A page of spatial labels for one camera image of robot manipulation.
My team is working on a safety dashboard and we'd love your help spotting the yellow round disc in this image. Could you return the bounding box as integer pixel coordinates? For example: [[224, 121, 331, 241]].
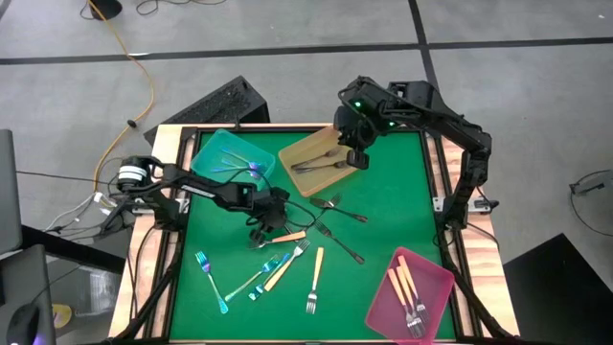
[[52, 304, 73, 331]]

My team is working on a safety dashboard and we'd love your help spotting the yellow floor cable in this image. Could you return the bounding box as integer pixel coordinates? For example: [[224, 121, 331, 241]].
[[87, 0, 156, 181]]

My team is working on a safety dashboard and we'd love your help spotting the black computer mouse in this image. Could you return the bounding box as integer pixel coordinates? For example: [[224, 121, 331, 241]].
[[7, 304, 42, 345]]

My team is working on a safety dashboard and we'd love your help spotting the pink translucent plastic bin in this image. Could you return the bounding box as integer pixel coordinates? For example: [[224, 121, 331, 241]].
[[364, 246, 456, 345]]

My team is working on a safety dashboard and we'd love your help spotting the orange translucent plastic bin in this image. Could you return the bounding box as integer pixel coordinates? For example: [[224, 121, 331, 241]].
[[277, 125, 361, 198]]

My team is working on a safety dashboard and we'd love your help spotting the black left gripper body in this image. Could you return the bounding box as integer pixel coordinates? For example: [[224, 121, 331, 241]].
[[245, 187, 291, 237]]

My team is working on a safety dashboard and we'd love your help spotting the black round stand base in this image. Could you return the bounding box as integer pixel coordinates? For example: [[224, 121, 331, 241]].
[[88, 0, 124, 21]]

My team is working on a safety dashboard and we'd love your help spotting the black metal fork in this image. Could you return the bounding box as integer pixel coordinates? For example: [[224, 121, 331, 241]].
[[306, 193, 343, 231], [313, 219, 367, 265], [292, 160, 349, 174], [289, 146, 344, 170]]

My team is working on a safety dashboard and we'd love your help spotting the grey flat panel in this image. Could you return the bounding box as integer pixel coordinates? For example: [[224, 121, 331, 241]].
[[0, 128, 23, 255]]

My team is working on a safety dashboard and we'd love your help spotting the black perforated computer case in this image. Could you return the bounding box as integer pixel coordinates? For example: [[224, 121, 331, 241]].
[[143, 75, 271, 147]]

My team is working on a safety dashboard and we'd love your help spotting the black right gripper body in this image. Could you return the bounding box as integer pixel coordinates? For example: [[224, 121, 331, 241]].
[[334, 105, 380, 172]]

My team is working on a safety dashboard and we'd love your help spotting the black support strut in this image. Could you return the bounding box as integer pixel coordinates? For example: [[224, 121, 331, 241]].
[[112, 224, 186, 342], [440, 239, 516, 342]]

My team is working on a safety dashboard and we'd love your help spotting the teal translucent plastic bin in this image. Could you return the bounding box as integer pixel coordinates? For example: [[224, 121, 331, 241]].
[[190, 127, 278, 193]]

